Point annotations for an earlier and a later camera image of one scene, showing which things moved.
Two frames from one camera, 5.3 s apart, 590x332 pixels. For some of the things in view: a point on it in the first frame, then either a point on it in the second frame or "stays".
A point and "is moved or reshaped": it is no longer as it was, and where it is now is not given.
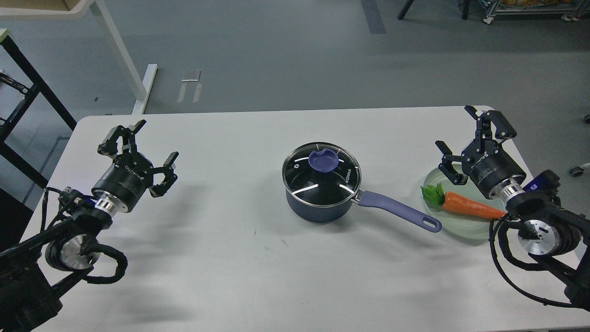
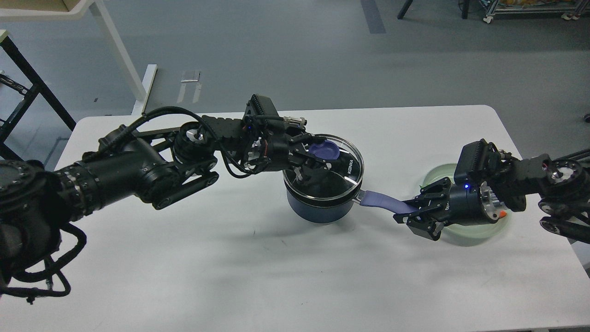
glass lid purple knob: (324, 161) is moved or reshaped
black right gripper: (485, 163) → (466, 205)
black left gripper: (130, 177) → (279, 157)
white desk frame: (140, 90) stays
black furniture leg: (407, 7) stays
